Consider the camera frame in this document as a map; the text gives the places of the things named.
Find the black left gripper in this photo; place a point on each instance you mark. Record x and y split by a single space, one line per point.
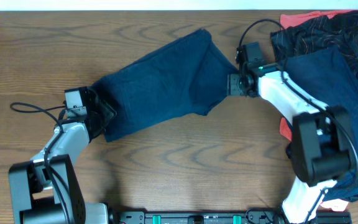
108 111

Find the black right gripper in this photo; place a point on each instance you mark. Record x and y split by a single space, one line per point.
232 85

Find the navy blue shorts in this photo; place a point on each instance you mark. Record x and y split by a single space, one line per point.
188 75

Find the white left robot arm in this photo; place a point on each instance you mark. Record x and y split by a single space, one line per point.
45 189

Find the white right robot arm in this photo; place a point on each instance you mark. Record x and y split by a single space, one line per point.
321 149

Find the blue garment in pile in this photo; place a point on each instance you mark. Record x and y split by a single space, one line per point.
326 76

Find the black striped garment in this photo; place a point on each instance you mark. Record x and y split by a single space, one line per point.
319 33

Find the coral pink garment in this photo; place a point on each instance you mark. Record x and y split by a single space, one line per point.
287 21

